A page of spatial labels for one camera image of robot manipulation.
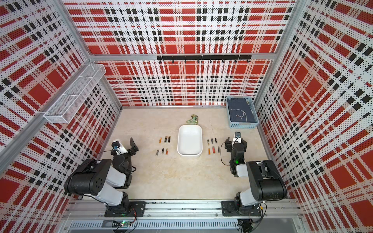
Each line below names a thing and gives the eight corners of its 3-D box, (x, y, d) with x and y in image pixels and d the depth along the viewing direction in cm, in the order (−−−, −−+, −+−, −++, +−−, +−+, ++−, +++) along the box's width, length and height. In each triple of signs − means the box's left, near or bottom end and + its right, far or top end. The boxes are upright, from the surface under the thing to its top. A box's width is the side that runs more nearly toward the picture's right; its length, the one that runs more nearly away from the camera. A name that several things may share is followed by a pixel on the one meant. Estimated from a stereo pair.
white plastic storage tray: (176, 158, 94) (175, 154, 89) (179, 129, 109) (178, 124, 104) (202, 158, 94) (203, 154, 89) (201, 129, 109) (201, 124, 104)
